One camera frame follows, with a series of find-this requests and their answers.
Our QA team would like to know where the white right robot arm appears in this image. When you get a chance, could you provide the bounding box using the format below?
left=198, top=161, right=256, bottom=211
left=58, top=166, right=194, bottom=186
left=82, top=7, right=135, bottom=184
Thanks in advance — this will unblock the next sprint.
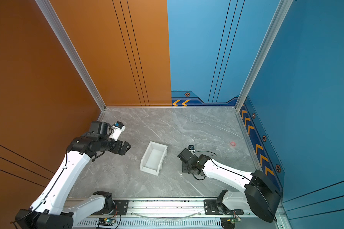
left=177, top=148, right=282, bottom=223

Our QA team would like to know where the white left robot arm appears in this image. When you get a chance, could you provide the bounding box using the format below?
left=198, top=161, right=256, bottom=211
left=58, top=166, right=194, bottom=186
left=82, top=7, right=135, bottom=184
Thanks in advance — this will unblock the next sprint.
left=12, top=121, right=131, bottom=229

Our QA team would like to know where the white plastic bin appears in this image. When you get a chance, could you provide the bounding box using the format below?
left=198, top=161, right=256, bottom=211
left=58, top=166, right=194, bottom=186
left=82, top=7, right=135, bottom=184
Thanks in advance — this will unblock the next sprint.
left=140, top=141, right=168, bottom=176

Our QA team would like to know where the green circuit board right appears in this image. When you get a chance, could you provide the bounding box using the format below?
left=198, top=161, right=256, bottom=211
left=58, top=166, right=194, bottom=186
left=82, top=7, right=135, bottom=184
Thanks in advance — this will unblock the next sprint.
left=220, top=216, right=242, bottom=229

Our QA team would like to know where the green circuit board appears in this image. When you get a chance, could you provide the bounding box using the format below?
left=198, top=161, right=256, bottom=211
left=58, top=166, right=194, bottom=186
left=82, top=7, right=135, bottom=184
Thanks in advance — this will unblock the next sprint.
left=97, top=218, right=116, bottom=227
left=220, top=216, right=242, bottom=229

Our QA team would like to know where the green circuit board left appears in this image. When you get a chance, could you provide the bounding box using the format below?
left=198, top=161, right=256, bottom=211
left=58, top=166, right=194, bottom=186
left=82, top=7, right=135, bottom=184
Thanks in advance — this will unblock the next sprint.
left=97, top=218, right=116, bottom=227

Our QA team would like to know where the small right wrist camera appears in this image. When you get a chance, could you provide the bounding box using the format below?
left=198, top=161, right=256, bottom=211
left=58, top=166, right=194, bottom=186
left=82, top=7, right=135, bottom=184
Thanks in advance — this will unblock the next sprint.
left=188, top=145, right=195, bottom=153

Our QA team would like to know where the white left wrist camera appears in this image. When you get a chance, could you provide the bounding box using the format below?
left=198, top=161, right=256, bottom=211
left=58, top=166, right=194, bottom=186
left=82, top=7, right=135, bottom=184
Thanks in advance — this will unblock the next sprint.
left=109, top=121, right=125, bottom=141

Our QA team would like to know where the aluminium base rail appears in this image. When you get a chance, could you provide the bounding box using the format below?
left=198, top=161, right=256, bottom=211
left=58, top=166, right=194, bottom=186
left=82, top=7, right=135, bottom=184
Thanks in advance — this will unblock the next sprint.
left=74, top=198, right=291, bottom=229

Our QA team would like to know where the aluminium corner post left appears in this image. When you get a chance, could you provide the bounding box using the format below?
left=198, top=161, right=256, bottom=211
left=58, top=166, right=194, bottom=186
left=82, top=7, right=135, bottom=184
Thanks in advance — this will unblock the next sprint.
left=35, top=0, right=107, bottom=111

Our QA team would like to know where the aluminium corner post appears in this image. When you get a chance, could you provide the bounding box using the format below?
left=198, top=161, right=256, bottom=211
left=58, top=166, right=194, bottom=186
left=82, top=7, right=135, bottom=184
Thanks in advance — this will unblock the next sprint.
left=235, top=0, right=293, bottom=112
left=35, top=0, right=107, bottom=111

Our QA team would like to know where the aluminium corner post right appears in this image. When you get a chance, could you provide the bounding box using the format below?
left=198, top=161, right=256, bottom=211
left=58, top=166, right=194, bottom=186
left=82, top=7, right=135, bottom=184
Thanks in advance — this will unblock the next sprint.
left=235, top=0, right=293, bottom=112

